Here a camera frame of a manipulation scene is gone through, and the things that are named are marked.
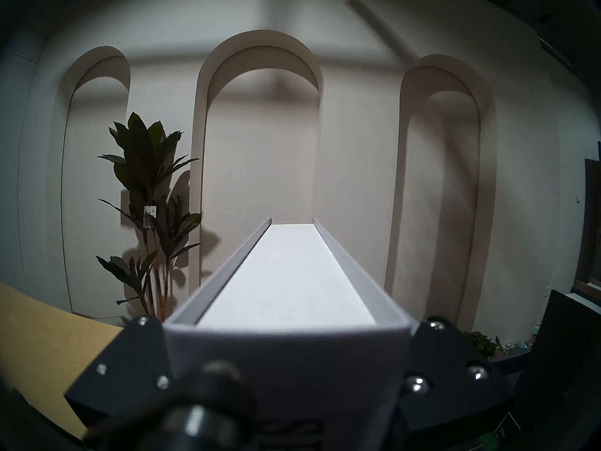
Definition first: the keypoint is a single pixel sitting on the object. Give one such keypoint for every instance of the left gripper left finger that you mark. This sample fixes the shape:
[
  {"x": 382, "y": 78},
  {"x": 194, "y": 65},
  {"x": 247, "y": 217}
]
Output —
[{"x": 127, "y": 370}]

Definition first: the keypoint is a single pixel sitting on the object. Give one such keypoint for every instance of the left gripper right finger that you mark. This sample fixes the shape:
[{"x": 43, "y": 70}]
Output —
[{"x": 450, "y": 379}]

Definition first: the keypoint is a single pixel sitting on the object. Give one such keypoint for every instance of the black Crime and Punishment book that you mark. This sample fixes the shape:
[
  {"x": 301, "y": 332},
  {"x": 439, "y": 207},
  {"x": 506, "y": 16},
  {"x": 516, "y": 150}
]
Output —
[{"x": 568, "y": 342}]

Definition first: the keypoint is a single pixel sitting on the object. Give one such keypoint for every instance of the grey Special Issue book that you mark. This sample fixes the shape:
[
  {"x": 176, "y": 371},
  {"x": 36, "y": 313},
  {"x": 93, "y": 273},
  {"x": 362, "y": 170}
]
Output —
[{"x": 291, "y": 314}]

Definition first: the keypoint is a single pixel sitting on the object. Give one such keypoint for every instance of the wooden display table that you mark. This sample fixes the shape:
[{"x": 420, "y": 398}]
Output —
[{"x": 42, "y": 332}]

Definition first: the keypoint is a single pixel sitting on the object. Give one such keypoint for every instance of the small leafy green plant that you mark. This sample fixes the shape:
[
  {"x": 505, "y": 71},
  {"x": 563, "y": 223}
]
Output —
[{"x": 481, "y": 343}]

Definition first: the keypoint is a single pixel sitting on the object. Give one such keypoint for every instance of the white plant label tag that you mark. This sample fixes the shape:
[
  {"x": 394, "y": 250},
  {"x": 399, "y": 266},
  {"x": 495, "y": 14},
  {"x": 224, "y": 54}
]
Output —
[{"x": 150, "y": 211}]

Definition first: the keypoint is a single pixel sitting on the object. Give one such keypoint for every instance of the dark door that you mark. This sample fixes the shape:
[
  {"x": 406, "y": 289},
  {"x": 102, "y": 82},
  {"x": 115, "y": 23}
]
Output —
[{"x": 589, "y": 229}]

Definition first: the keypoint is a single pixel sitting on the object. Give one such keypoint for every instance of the tall green potted plant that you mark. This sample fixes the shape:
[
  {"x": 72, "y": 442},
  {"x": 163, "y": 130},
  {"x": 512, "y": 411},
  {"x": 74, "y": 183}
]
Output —
[{"x": 141, "y": 163}]

